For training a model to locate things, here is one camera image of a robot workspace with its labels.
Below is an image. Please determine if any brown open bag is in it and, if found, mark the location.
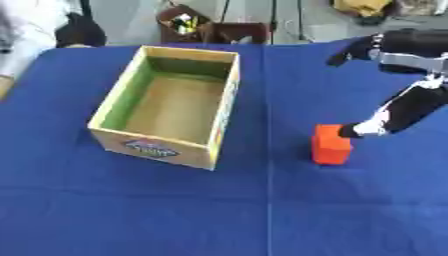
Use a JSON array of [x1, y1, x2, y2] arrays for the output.
[[154, 3, 272, 45]]

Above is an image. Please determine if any black tripod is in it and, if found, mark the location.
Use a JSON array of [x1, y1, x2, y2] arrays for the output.
[[218, 0, 307, 46]]

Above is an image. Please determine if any yellow bag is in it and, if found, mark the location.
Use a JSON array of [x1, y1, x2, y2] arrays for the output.
[[330, 0, 396, 26]]

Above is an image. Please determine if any orange rectangular block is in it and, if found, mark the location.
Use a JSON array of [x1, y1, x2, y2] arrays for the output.
[[309, 123, 354, 166]]

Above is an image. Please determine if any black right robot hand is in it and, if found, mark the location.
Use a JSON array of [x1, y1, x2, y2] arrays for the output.
[[323, 27, 448, 139]]

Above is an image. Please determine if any person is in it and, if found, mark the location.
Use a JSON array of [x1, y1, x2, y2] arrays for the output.
[[0, 0, 109, 101]]

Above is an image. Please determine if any tan cardboard box green inside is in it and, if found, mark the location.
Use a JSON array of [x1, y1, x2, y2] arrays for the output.
[[85, 45, 242, 171]]

